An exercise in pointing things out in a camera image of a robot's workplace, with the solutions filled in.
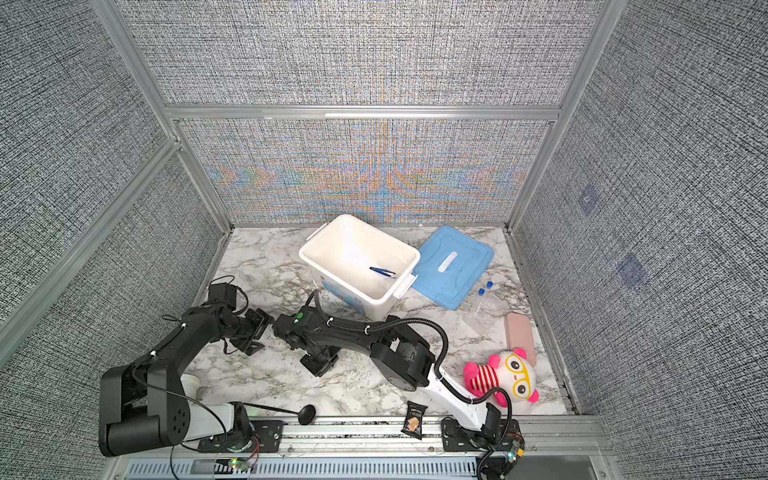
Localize white plastic storage bin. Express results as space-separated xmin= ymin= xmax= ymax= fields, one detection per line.
xmin=299 ymin=214 xmax=420 ymax=321

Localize blue plastic tweezers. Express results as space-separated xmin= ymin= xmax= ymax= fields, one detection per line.
xmin=370 ymin=267 xmax=397 ymax=278

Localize blue plastic bin lid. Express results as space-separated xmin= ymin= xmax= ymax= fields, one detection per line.
xmin=412 ymin=226 xmax=494 ymax=310

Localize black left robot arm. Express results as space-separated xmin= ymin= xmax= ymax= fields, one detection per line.
xmin=98 ymin=282 xmax=275 ymax=457

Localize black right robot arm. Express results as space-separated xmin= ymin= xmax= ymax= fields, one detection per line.
xmin=273 ymin=290 xmax=525 ymax=479

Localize white tape roll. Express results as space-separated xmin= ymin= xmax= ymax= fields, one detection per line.
xmin=180 ymin=373 xmax=201 ymax=404

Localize black snack packet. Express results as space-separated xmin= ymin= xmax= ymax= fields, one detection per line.
xmin=401 ymin=401 xmax=427 ymax=440

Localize pink white plush toy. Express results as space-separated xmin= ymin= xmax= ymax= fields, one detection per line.
xmin=463 ymin=348 xmax=540 ymax=407

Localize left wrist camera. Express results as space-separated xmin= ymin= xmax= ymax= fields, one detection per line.
xmin=207 ymin=282 xmax=239 ymax=310

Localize black long handled spoon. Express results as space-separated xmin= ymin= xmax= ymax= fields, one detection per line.
xmin=243 ymin=402 xmax=317 ymax=426

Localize aluminium front rail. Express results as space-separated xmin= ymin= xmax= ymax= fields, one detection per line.
xmin=101 ymin=416 xmax=622 ymax=479

